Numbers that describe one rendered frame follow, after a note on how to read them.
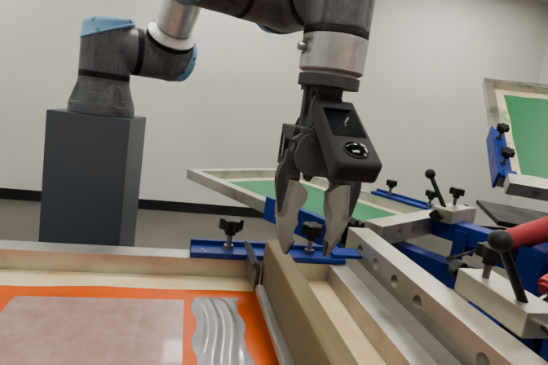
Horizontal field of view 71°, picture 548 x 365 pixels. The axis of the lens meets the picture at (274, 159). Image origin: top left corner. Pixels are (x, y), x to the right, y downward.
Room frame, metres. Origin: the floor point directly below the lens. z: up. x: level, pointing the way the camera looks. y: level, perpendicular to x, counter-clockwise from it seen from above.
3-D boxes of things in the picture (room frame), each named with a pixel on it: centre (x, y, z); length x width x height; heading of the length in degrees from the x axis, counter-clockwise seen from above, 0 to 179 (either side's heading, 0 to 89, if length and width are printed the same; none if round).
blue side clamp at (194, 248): (0.72, -0.02, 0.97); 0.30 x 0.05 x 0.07; 103
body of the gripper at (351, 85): (0.47, -0.05, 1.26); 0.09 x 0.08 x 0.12; 13
